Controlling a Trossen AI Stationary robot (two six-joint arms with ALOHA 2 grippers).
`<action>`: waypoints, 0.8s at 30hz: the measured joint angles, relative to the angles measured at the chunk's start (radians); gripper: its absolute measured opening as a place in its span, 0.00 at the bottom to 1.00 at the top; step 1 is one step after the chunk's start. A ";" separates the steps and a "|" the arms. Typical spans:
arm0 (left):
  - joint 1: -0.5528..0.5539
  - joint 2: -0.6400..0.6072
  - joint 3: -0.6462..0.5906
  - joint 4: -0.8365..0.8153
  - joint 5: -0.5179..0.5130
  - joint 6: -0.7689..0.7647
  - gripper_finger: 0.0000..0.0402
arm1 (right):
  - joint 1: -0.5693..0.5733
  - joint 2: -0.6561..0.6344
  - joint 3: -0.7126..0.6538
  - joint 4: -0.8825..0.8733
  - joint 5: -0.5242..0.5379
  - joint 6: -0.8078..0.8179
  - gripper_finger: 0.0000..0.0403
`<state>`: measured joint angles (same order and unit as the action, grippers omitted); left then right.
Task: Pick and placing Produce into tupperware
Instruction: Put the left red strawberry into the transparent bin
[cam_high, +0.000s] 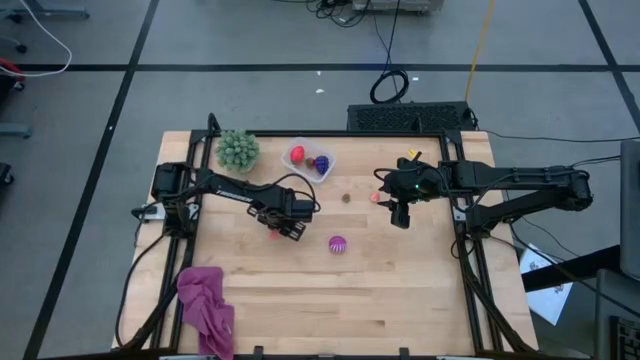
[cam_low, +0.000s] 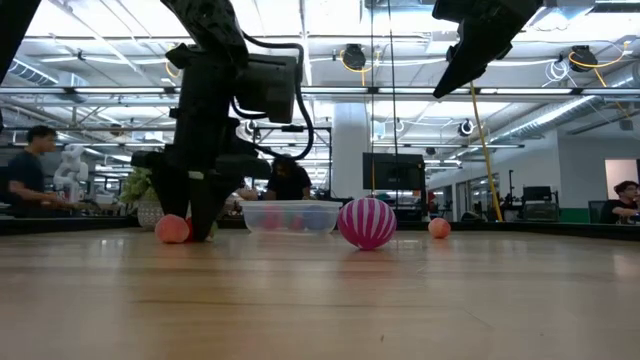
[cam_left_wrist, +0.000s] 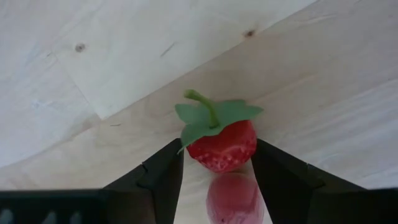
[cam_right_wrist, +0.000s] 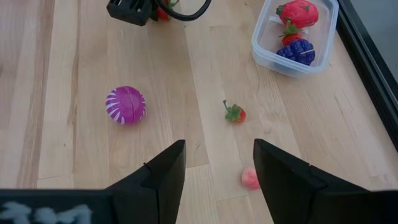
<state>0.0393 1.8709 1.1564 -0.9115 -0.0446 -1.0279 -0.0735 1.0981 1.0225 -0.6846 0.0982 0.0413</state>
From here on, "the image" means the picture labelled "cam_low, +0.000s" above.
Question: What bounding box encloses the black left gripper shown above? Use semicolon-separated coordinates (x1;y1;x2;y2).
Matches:
131;44;272;244

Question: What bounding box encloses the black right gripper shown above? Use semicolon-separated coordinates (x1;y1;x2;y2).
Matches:
432;0;544;100

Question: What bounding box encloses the red strawberry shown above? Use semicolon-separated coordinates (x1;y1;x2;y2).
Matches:
184;216;220;244

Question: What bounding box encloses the small pink peach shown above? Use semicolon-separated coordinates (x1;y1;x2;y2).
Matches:
154;213;191;245
427;216;452;240

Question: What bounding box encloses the purple plum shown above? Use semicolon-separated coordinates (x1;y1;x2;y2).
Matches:
305;207;334;233

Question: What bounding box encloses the magenta white striped ball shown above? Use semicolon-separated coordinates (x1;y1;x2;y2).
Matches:
337;196;398;252

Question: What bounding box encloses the clear plastic tupperware container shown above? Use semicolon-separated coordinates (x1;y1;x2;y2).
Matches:
238;199;344;236

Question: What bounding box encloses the person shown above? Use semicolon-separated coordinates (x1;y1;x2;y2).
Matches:
5;124;67;219
263;156;315;202
598;180;640;225

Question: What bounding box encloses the white robot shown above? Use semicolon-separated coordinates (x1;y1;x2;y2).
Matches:
52;143;91;204

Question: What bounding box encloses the black monitor screen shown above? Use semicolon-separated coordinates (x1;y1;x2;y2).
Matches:
362;152;427;192

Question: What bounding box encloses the black equipment cart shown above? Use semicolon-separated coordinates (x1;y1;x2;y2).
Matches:
519;185;561;223

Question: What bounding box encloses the yellow hanging cable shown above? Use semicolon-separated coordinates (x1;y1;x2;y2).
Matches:
468;81;504;223

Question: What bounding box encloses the black hanging coiled cable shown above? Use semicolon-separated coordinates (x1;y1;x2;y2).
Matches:
369;0;402;201

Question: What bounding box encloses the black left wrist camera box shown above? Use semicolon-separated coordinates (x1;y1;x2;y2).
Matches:
233;52;300;125

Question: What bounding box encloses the black aluminium table frame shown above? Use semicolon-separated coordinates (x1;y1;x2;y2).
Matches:
0;214;640;243

